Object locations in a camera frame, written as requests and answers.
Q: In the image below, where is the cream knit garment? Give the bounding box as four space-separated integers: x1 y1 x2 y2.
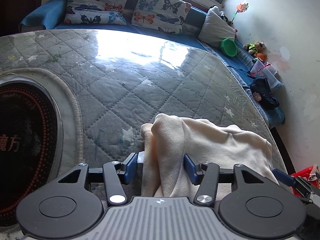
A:
140 113 277 199

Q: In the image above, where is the red plastic stool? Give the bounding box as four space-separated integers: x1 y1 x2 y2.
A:
291 164 319 189

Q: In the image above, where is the dark clothing pile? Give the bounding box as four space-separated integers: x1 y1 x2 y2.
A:
249 78 280 111

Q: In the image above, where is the round black induction cooktop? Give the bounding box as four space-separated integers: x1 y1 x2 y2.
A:
1 81 59 228

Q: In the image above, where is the clear plastic storage box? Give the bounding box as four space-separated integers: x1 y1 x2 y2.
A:
250 59 284 89

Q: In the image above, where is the orange plush toy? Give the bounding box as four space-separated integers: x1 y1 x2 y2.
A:
254 53 267 62

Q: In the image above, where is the green plastic bowl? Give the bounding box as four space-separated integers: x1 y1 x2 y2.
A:
220 38 238 57

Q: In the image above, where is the plush toy with green vest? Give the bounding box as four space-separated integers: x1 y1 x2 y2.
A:
243 41 265 56

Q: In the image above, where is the plain grey pillow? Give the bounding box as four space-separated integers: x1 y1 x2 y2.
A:
198 6 235 48

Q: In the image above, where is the right butterfly cushion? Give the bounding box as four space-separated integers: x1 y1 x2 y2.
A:
131 0 191 35

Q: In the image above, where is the butterfly cushion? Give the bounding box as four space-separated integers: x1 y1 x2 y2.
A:
131 0 191 35
64 0 127 25

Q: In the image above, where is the blue sofa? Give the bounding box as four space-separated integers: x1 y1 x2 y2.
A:
19 0 286 128

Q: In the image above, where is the left butterfly cushion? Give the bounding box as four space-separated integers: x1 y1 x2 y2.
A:
64 0 127 25

